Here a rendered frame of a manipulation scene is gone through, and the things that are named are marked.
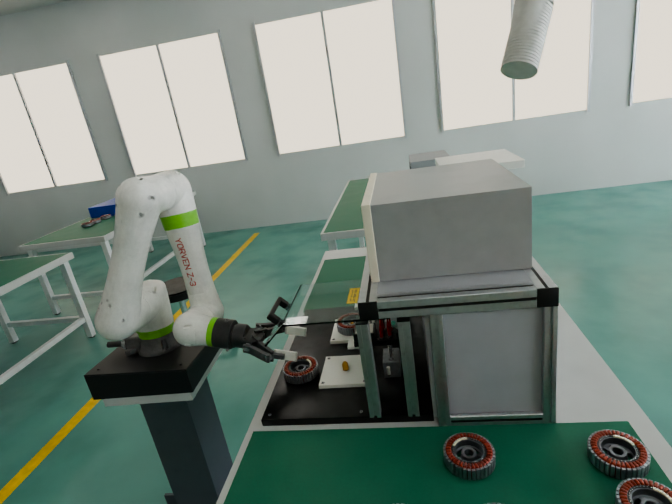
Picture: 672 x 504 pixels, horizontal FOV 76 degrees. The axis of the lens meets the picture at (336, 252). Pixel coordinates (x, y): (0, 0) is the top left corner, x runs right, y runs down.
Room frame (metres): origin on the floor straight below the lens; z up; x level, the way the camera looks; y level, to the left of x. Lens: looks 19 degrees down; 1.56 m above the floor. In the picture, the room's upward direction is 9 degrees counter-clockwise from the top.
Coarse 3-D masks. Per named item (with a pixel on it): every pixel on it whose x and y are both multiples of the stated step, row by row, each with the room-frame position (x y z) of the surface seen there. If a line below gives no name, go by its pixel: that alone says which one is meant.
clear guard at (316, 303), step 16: (304, 288) 1.15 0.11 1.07; (320, 288) 1.13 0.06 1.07; (336, 288) 1.12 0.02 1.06; (288, 304) 1.12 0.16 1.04; (304, 304) 1.05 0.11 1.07; (320, 304) 1.03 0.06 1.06; (336, 304) 1.01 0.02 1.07; (352, 304) 1.00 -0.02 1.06; (288, 320) 0.97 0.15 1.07; (304, 320) 0.95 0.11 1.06; (320, 320) 0.94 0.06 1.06; (336, 320) 0.93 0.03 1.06; (352, 320) 0.92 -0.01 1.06; (368, 320) 0.91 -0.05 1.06; (272, 336) 0.95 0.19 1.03
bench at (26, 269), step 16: (48, 256) 3.35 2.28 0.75; (64, 256) 3.28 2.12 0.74; (0, 272) 3.09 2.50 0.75; (16, 272) 3.02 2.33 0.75; (32, 272) 2.97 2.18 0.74; (64, 272) 3.30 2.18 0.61; (0, 288) 2.70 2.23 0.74; (0, 304) 3.47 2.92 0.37; (80, 304) 3.30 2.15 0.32; (0, 320) 3.44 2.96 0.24; (32, 320) 3.41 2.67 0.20; (48, 320) 3.36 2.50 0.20; (64, 320) 3.34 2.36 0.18; (80, 320) 3.25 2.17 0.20; (16, 336) 3.48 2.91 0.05; (64, 336) 3.05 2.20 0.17; (32, 352) 2.80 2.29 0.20; (16, 368) 2.61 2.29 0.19; (0, 384) 2.48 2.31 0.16
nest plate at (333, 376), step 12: (336, 360) 1.19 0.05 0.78; (348, 360) 1.18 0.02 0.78; (360, 360) 1.17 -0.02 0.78; (324, 372) 1.13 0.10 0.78; (336, 372) 1.12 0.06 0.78; (348, 372) 1.11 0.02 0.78; (360, 372) 1.10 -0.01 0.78; (324, 384) 1.07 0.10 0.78; (336, 384) 1.06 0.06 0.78; (348, 384) 1.06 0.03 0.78; (360, 384) 1.05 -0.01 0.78
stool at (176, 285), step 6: (168, 282) 2.81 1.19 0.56; (174, 282) 2.79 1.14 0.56; (180, 282) 2.77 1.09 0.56; (168, 288) 2.69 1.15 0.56; (174, 288) 2.67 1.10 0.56; (180, 288) 2.65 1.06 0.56; (168, 294) 2.58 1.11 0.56; (174, 294) 2.57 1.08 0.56; (180, 294) 2.57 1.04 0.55; (186, 294) 2.59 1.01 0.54; (174, 300) 2.56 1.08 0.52; (180, 300) 2.58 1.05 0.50; (180, 306) 2.71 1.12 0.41; (186, 306) 2.73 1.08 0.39
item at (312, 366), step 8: (304, 360) 1.19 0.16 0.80; (312, 360) 1.17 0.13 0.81; (288, 368) 1.15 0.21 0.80; (296, 368) 1.16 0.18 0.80; (304, 368) 1.15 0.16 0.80; (312, 368) 1.13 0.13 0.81; (288, 376) 1.12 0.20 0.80; (296, 376) 1.11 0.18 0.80; (304, 376) 1.10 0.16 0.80; (312, 376) 1.12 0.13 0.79; (296, 384) 1.11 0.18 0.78
